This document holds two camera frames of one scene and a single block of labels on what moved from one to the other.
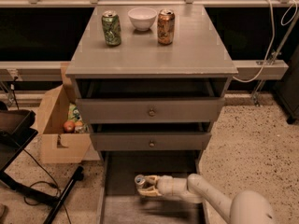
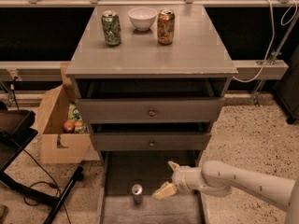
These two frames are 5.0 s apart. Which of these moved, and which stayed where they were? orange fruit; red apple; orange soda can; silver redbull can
Moved: silver redbull can
Stayed: orange fruit; orange soda can; red apple
